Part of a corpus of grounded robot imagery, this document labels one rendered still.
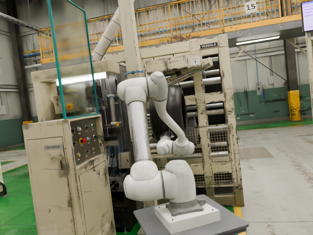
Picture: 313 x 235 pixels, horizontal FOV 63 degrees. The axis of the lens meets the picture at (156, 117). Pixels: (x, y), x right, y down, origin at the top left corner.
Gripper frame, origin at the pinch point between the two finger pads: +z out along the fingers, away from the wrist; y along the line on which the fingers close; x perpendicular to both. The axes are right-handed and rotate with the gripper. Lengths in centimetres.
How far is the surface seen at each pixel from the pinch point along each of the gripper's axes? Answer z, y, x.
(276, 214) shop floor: 28, -94, 115
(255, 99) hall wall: 889, -212, 234
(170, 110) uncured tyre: 5.5, -3.6, -17.5
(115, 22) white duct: 77, 55, -105
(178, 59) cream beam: 63, -10, -56
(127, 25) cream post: 47, 33, -98
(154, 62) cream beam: 63, 15, -57
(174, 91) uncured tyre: 20.0, -7.9, -31.3
